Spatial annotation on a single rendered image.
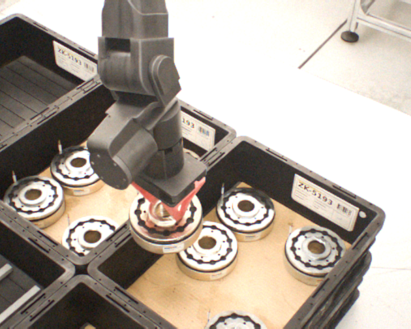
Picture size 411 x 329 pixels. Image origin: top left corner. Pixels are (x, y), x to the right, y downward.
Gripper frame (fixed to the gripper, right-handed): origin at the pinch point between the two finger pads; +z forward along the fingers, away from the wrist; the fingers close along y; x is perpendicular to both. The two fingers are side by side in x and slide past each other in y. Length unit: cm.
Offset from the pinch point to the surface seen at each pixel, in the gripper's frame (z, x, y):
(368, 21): 113, 187, -64
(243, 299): 22.2, 5.6, 9.9
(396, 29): 111, 188, -51
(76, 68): 20, 25, -50
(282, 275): 22.9, 13.5, 11.9
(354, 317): 36.7, 22.2, 22.5
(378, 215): 14.2, 27.8, 19.8
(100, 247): 11.1, -6.4, -8.6
